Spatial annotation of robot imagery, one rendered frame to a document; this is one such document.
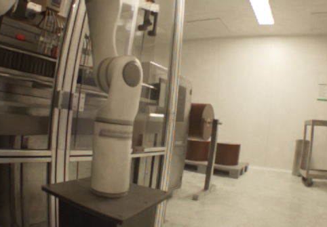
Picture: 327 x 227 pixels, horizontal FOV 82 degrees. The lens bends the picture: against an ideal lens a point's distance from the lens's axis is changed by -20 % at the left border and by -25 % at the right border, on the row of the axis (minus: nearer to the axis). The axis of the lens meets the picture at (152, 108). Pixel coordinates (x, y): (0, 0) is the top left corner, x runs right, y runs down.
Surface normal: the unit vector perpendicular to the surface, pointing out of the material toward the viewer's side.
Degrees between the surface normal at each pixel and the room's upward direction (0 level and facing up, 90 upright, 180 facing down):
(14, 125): 90
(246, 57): 90
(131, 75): 91
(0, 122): 90
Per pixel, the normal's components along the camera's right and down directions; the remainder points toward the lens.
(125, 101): 0.69, 0.04
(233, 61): -0.57, -0.10
